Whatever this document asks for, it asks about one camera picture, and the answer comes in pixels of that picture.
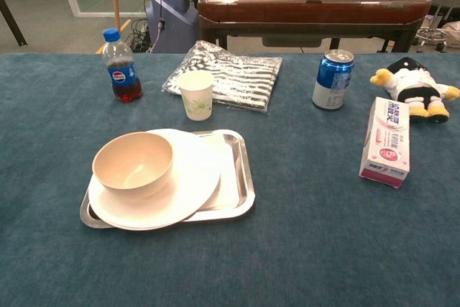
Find beige white bowl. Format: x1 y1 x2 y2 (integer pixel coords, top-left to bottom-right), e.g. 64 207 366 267
91 132 174 200

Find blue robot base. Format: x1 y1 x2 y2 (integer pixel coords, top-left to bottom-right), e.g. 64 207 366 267
144 0 199 54

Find silver metal tray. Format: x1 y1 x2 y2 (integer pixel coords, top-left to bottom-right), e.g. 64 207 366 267
79 129 256 229

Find white paper cup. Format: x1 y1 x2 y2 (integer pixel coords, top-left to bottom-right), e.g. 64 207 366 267
178 70 215 122

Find white round plate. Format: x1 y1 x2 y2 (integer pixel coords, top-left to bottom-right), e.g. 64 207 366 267
88 128 221 232

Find striped cloth in plastic bag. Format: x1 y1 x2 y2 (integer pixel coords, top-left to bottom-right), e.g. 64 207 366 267
161 40 283 113

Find blue white drink can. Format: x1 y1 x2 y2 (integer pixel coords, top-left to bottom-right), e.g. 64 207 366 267
311 49 355 111

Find Pepsi cola bottle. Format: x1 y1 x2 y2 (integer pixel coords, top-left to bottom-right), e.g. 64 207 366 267
101 27 144 104

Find blue felt table cover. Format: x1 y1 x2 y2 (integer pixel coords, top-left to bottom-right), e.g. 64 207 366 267
0 52 460 307

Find brown mahjong table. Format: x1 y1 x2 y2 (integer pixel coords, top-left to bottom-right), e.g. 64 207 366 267
197 0 433 53

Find pink white toothpaste box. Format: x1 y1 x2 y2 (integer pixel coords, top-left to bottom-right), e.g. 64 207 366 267
359 96 411 189

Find penguin plush toy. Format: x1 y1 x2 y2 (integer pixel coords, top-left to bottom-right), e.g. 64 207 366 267
369 56 460 124

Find chrome wheeled stool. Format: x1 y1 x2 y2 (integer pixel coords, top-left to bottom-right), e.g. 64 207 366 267
415 0 460 52

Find black table leg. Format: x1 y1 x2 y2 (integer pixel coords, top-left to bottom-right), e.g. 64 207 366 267
0 0 28 47

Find tangled floor cables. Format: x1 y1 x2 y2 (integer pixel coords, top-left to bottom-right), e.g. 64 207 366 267
128 18 152 53

